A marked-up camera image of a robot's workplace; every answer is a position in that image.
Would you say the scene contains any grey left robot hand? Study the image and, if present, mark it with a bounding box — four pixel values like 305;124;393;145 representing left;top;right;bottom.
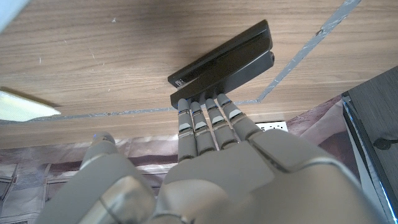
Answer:
33;92;391;224

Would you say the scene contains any black stapler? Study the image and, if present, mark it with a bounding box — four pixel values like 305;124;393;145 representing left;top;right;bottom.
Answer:
167;19;275;110

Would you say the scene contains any yellow sticky note pad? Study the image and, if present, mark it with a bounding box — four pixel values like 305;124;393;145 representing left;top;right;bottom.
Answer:
0;89;62;123

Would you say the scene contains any white power strip box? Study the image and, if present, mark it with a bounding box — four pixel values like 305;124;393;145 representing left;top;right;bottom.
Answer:
254;121;289;133

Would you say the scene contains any black door handle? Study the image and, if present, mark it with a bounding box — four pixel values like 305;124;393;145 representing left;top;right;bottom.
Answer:
373;136;398;151

